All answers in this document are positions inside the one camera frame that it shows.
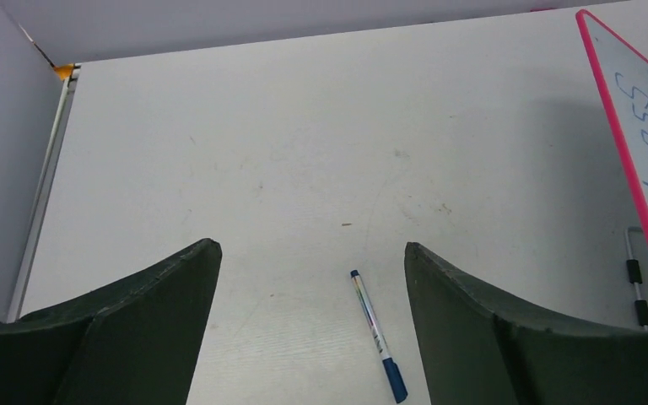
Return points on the white whiteboard marker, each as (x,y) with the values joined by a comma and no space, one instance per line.
(370,316)

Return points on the wire whiteboard stand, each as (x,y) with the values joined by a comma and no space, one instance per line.
(634,273)

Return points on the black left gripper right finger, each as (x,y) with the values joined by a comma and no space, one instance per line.
(482,345)

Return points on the blue marker cap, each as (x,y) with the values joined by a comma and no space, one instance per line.
(396,382)

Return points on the pink framed whiteboard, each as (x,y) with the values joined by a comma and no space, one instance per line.
(621,74)

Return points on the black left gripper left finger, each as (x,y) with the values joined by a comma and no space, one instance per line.
(133,341)

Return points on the metal table edge strip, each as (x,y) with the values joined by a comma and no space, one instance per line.
(69,76)

